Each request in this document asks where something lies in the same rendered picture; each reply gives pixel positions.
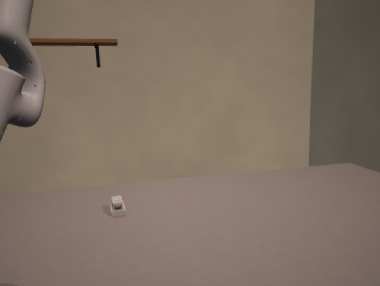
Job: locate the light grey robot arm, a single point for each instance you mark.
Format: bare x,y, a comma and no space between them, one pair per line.
21,109

